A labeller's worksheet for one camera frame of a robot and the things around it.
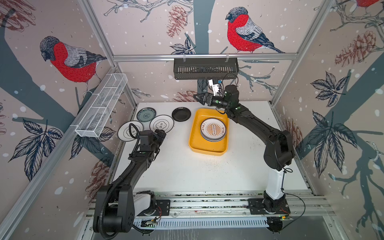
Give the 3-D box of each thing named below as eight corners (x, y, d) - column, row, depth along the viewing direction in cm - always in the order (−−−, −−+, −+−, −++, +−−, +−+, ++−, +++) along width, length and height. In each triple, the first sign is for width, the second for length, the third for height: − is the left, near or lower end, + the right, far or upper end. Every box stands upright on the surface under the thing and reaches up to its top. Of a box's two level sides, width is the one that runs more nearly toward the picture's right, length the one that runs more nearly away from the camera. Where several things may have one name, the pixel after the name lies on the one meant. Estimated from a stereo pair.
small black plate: (171, 121, 111) (171, 120, 109) (173, 108, 119) (172, 107, 118) (190, 121, 111) (190, 120, 109) (191, 108, 119) (191, 107, 118)
